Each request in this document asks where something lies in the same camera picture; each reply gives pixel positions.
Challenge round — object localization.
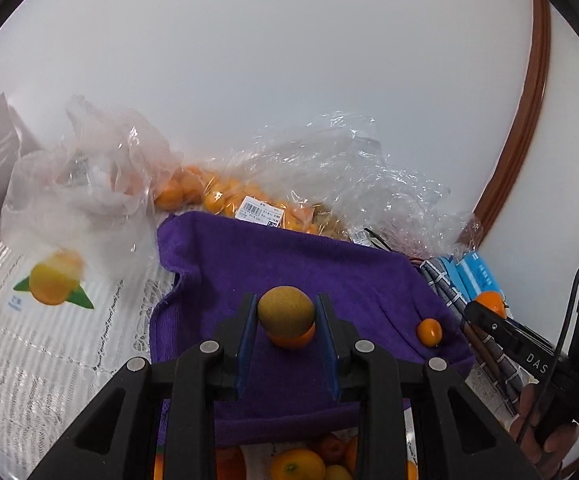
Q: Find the purple towel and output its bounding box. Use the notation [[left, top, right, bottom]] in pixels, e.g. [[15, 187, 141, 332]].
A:
[[150, 211, 475, 447]]

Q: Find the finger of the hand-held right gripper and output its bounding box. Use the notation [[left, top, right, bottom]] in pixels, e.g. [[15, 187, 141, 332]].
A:
[[464, 302, 519, 350]]

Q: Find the pile of fruit below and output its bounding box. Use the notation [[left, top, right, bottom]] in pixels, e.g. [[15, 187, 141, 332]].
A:
[[152, 427, 420, 480]]

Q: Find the white bag with orange print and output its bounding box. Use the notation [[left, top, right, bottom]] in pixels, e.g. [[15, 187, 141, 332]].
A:
[[0, 94, 185, 311]]

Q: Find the blue and white box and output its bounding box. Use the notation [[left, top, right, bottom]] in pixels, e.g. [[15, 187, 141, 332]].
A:
[[450, 252, 506, 307]]

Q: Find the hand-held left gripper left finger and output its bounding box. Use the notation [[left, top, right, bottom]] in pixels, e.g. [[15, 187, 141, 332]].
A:
[[30, 293, 259, 480]]

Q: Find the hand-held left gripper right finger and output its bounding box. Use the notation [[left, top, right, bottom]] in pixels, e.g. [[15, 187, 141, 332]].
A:
[[315, 292, 530, 480]]

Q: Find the clear plastic bag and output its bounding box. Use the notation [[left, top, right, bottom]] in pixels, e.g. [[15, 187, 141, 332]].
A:
[[204, 109, 485, 263]]

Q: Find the grey checked cloth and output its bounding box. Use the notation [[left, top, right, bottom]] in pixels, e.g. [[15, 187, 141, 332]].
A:
[[418, 257, 526, 417]]

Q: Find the pile of mandarins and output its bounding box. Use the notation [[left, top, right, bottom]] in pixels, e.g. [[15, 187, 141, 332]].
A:
[[154, 164, 351, 242]]

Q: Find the person's right hand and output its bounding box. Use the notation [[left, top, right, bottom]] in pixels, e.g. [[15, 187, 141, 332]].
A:
[[508, 384, 579, 480]]

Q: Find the brown wooden door frame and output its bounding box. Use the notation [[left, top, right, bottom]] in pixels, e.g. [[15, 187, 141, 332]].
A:
[[471, 0, 553, 247]]

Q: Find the green-brown kiwi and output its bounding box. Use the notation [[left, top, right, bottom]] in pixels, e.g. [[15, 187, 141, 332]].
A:
[[258, 285, 316, 337]]

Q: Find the small orange mandarin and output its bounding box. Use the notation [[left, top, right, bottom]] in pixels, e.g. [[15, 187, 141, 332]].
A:
[[416, 318, 443, 347]]

